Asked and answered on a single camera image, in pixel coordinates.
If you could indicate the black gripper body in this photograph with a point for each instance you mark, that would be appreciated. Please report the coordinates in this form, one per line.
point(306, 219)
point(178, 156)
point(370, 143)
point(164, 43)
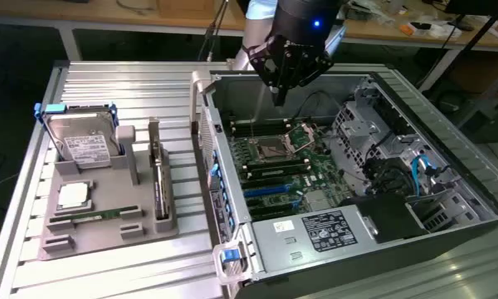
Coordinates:
point(303, 21)

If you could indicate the graphics card with metal bracket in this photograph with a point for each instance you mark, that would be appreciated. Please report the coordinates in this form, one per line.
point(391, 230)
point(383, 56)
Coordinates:
point(163, 183)

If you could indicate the black RAM slot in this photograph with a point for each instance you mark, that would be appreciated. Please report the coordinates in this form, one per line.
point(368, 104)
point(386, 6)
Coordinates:
point(262, 130)
point(259, 123)

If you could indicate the blue expansion slot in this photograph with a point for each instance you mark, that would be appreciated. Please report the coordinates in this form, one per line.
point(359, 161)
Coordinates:
point(266, 190)

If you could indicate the black expansion slot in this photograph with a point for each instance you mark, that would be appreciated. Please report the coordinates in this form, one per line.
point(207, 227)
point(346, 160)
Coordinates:
point(270, 201)
point(274, 211)

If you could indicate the clear plastic bags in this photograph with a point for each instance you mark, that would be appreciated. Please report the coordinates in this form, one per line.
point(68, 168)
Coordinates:
point(378, 11)

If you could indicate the thin locking lever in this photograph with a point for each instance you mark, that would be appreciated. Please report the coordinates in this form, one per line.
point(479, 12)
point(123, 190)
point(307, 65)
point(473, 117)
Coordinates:
point(254, 130)

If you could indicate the metal socket cover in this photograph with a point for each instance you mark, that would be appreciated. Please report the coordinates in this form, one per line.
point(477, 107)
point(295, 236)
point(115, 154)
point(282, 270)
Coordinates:
point(303, 135)

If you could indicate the metal disk bay cage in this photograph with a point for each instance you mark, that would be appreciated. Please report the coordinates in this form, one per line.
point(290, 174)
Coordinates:
point(370, 134)

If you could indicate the CPU socket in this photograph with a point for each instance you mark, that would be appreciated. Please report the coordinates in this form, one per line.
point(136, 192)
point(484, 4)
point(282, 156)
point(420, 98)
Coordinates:
point(272, 149)

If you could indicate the orange and white device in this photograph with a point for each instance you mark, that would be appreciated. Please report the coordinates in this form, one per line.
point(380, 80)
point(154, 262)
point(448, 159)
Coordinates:
point(424, 28)

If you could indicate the green motherboard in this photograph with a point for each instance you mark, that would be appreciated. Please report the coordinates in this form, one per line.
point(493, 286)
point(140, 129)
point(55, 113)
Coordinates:
point(316, 168)

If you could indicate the black installed RAM stick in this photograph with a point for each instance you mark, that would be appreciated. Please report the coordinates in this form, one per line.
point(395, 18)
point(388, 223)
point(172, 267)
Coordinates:
point(279, 170)

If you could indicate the black monitor stand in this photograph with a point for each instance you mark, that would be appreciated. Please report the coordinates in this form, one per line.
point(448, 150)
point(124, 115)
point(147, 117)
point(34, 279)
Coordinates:
point(465, 18)

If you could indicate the wooden desk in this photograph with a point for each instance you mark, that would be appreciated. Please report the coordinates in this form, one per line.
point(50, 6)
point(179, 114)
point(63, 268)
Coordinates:
point(108, 18)

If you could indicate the black slanted pole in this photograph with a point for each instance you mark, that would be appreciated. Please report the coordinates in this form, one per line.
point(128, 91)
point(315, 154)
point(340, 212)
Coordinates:
point(477, 37)

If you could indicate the silver chipset heat sink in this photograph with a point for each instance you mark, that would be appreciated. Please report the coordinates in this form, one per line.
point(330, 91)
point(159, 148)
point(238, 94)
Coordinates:
point(320, 200)

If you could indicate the silver hard disk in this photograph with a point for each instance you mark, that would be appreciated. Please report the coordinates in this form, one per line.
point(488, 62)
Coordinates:
point(86, 140)

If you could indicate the black fan shroud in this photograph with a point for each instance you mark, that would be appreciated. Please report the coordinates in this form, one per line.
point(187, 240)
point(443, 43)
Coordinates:
point(391, 218)

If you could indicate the grey parts rack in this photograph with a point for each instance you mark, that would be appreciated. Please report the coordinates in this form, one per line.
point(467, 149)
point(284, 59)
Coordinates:
point(116, 193)

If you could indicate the grey power supply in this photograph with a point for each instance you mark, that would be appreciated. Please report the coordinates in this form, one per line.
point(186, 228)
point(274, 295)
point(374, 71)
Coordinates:
point(283, 249)

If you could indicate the silver CPU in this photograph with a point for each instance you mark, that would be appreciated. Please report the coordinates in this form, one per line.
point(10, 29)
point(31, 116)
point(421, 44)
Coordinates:
point(74, 196)

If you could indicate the green RAM stick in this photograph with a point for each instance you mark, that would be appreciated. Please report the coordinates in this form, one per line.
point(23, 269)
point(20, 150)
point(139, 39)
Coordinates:
point(95, 215)

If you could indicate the open black PC case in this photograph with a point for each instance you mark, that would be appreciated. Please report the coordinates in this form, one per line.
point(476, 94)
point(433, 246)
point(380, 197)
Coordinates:
point(440, 243)

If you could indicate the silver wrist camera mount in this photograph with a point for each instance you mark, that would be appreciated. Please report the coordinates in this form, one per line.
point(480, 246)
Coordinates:
point(336, 40)

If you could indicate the hard drive with blue bracket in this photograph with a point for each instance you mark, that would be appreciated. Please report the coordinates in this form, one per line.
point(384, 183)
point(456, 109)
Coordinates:
point(58, 109)

